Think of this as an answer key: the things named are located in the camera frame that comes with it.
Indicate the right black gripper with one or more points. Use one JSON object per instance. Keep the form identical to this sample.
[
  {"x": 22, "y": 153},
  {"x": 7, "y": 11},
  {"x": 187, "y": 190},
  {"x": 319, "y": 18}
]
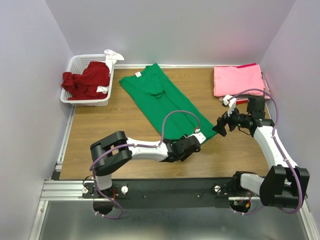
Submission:
[{"x": 219, "y": 127}]

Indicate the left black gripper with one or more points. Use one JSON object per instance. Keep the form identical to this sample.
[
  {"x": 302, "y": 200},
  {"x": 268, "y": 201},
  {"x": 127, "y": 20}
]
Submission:
[{"x": 181, "y": 139}]

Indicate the green t shirt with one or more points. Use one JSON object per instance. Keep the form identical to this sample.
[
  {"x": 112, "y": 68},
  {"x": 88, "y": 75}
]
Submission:
[{"x": 157, "y": 96}]

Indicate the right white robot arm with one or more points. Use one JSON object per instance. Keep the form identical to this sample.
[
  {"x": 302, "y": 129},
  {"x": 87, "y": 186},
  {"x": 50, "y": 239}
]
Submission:
[{"x": 285, "y": 184}]

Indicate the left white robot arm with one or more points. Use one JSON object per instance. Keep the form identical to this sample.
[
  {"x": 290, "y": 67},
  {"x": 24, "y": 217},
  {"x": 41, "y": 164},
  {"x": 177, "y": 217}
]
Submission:
[{"x": 112, "y": 152}]

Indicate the folded shirts stack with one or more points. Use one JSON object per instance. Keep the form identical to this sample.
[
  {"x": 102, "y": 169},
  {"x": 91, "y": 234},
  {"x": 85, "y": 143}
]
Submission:
[{"x": 266, "y": 85}]

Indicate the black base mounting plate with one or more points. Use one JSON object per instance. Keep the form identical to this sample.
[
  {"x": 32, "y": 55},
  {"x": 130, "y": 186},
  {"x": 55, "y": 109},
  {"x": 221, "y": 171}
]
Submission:
[{"x": 169, "y": 193}]

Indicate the white t shirt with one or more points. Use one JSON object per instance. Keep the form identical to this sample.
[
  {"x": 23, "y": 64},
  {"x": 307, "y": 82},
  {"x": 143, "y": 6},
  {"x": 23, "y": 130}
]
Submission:
[{"x": 111, "y": 58}]

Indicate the dark red t shirt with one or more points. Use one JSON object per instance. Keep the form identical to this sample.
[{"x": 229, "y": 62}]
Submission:
[{"x": 84, "y": 86}]

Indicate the white plastic laundry basket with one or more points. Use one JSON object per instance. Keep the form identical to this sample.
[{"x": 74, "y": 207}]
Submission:
[{"x": 77, "y": 65}]

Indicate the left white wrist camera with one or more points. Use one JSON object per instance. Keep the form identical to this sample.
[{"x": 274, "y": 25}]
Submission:
[{"x": 199, "y": 135}]

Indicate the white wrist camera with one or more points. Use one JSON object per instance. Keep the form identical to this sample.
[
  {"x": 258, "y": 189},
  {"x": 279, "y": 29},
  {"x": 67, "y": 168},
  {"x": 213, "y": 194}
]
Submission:
[
  {"x": 199, "y": 135},
  {"x": 230, "y": 103}
]

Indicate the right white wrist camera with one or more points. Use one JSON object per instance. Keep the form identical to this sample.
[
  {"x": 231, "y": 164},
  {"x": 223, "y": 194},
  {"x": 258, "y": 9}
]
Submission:
[{"x": 230, "y": 103}]

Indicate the aluminium frame rail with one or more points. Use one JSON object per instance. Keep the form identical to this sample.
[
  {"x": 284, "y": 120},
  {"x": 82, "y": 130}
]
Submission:
[{"x": 71, "y": 190}]

